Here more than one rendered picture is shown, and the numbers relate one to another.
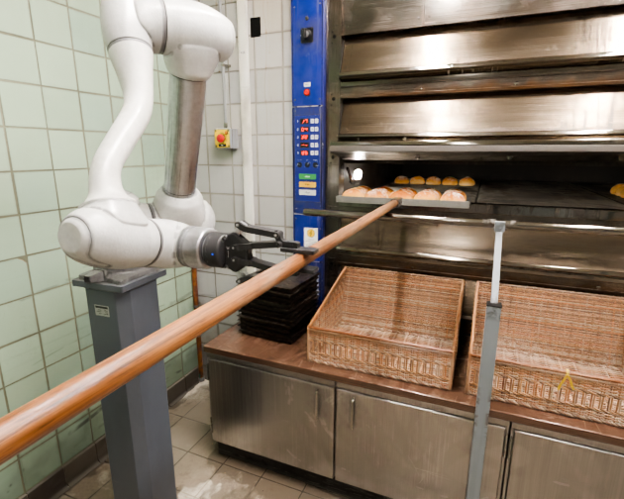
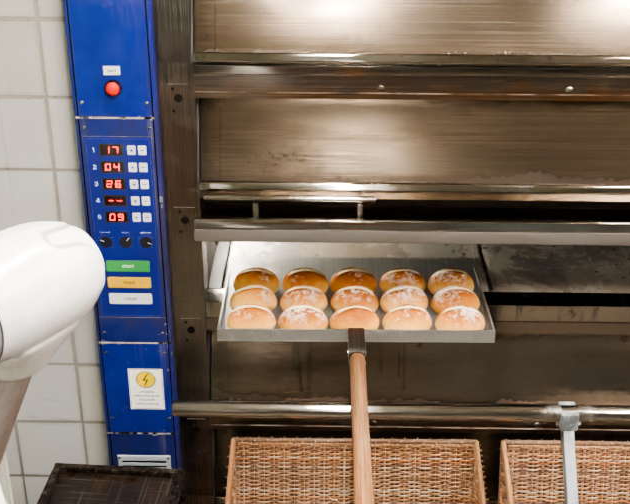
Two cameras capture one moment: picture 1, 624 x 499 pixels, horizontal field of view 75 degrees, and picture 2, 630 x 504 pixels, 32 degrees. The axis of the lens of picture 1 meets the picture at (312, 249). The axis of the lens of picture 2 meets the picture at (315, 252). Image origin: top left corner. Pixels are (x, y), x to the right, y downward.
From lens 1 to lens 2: 103 cm
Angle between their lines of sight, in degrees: 24
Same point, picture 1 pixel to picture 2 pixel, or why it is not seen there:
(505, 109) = (548, 134)
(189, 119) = (5, 425)
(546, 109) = (621, 137)
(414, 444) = not seen: outside the picture
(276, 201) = not seen: hidden behind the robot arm
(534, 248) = (600, 373)
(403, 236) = not seen: hidden behind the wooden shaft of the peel
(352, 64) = (220, 30)
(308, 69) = (112, 37)
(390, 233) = (325, 363)
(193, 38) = (46, 333)
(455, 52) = (450, 24)
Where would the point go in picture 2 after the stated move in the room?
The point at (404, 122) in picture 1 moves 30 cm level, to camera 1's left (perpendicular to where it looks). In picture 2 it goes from (347, 153) to (200, 175)
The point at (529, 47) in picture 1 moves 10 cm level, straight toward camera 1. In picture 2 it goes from (593, 26) to (601, 41)
